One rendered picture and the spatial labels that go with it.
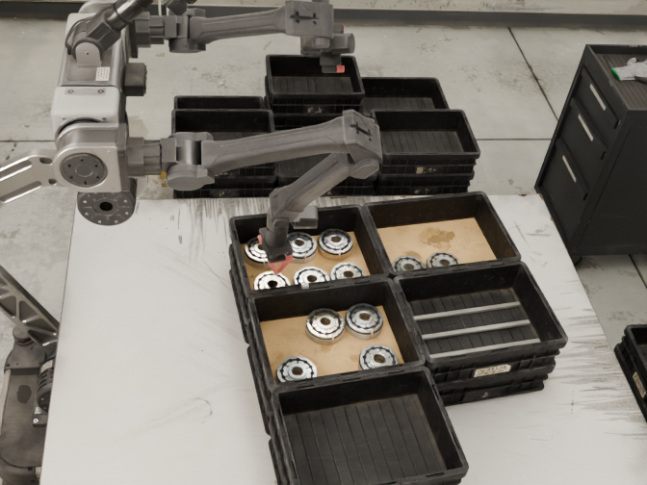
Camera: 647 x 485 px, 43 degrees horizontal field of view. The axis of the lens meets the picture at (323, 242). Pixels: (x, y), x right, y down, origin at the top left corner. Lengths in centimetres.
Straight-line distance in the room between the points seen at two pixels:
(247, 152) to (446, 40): 355
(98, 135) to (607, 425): 154
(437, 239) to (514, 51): 280
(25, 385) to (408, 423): 136
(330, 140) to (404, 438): 80
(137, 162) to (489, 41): 376
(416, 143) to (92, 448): 190
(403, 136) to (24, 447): 188
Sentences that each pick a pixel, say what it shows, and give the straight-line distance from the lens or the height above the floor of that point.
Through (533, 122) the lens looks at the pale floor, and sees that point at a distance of 461.
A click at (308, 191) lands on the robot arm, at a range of 186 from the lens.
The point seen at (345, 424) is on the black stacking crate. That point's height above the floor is 83.
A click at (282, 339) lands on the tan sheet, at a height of 83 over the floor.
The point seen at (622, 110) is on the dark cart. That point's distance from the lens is 324.
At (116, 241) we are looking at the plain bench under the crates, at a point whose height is 70.
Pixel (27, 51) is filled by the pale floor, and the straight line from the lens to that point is 484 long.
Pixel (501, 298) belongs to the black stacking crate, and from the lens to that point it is 241.
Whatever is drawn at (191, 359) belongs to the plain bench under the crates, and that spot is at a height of 70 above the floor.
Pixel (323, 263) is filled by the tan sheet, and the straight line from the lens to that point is 238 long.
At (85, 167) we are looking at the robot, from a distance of 171.
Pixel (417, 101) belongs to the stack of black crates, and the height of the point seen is 38.
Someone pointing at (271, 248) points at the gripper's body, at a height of 104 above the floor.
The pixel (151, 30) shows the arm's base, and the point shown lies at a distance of 211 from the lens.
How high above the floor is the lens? 255
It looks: 45 degrees down
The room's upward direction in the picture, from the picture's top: 8 degrees clockwise
